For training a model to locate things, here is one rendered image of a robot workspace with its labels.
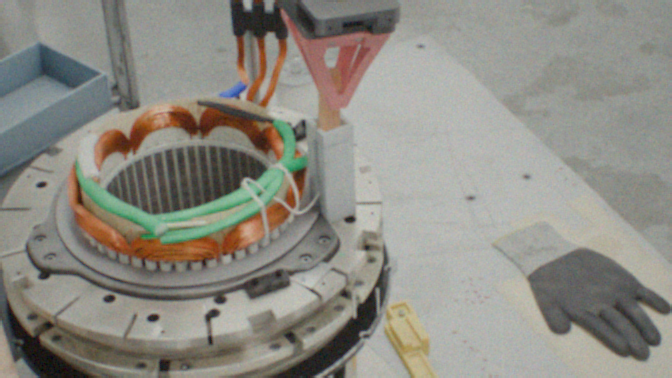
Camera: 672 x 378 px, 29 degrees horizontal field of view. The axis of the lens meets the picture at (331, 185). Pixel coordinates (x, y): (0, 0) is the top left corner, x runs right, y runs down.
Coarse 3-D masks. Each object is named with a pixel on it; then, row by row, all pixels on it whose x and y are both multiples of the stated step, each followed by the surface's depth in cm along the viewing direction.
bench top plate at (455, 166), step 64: (384, 64) 185; (448, 64) 184; (384, 128) 172; (448, 128) 172; (512, 128) 171; (384, 192) 161; (448, 192) 161; (512, 192) 160; (576, 192) 160; (448, 256) 151; (384, 320) 143; (448, 320) 143; (512, 320) 142
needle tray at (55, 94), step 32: (0, 64) 135; (32, 64) 138; (64, 64) 136; (0, 96) 136; (32, 96) 137; (64, 96) 129; (96, 96) 132; (0, 128) 132; (32, 128) 127; (64, 128) 130; (0, 160) 126; (32, 160) 131; (0, 192) 129; (0, 288) 134
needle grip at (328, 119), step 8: (336, 72) 100; (336, 80) 100; (320, 88) 101; (336, 88) 100; (320, 96) 101; (320, 104) 101; (320, 112) 102; (328, 112) 101; (336, 112) 101; (320, 120) 102; (328, 120) 102; (336, 120) 102; (328, 128) 102
